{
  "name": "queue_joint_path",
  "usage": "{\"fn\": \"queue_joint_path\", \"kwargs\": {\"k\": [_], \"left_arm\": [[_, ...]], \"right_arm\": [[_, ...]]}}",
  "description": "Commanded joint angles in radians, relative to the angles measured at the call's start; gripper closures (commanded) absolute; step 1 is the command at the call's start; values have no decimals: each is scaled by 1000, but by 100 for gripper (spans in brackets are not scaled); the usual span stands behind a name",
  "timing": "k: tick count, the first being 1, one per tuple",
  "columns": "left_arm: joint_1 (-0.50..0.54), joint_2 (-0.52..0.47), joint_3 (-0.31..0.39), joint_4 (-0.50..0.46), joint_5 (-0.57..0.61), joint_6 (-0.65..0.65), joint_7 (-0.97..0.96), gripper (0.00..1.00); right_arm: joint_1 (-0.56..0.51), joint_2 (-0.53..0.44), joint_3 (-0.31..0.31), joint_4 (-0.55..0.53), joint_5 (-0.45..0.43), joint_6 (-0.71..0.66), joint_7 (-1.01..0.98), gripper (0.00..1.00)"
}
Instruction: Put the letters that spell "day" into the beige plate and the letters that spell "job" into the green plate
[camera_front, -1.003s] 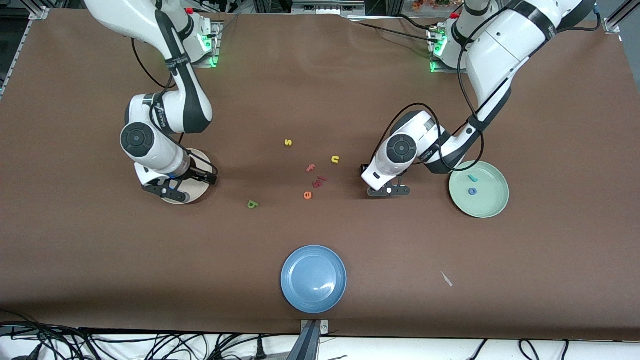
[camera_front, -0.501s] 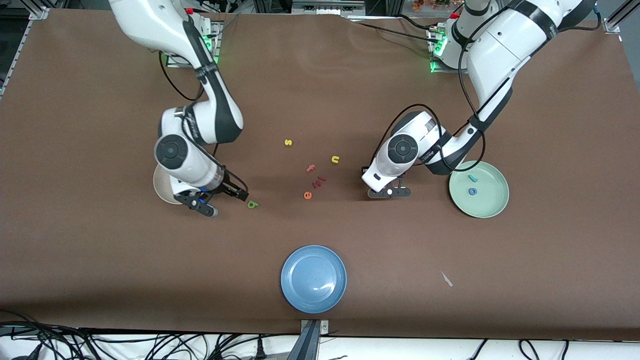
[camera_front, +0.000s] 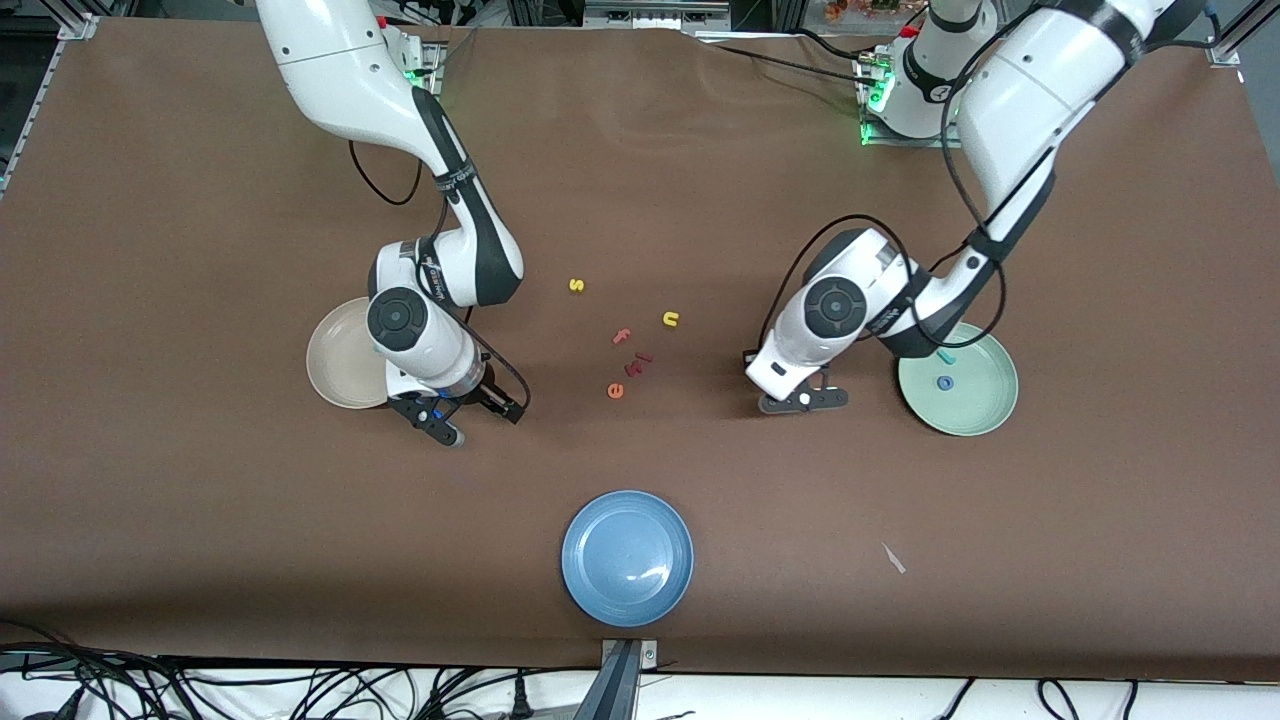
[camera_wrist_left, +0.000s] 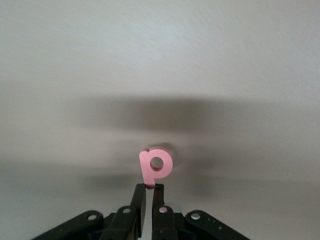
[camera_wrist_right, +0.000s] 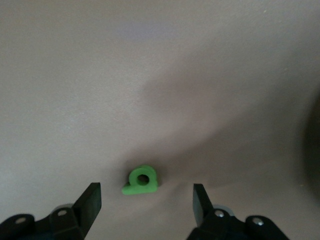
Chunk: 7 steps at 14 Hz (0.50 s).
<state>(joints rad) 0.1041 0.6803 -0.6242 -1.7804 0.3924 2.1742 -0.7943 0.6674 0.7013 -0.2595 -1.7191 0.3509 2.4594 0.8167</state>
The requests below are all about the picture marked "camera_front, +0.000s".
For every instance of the metal frame with sockets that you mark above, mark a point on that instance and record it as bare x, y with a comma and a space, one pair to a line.
655, 12

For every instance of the brown table cover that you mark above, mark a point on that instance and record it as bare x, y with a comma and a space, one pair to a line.
700, 200

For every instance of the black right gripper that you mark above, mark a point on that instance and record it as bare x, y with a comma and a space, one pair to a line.
487, 395

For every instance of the orange background object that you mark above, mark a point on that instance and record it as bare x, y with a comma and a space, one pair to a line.
860, 8

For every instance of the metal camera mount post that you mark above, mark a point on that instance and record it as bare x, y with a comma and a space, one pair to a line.
622, 680

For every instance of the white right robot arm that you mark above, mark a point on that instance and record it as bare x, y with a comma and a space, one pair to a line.
340, 70

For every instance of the white paper scrap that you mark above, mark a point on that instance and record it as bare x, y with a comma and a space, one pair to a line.
893, 558

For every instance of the beige brown plate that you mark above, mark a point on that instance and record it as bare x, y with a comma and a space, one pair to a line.
340, 365

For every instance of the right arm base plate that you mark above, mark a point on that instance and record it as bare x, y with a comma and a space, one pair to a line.
435, 60

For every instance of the black power plug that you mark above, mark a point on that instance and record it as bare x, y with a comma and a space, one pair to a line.
520, 700

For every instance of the green plate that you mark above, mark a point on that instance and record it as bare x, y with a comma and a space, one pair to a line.
965, 400

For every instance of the aluminium corner profile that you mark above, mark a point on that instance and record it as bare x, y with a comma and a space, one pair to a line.
78, 22
1228, 45

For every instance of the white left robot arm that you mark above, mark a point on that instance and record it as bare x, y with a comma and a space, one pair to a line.
1030, 90

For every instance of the blue plate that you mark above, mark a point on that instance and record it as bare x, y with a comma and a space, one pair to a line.
627, 558

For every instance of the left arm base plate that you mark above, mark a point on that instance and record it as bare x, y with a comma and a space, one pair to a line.
880, 140

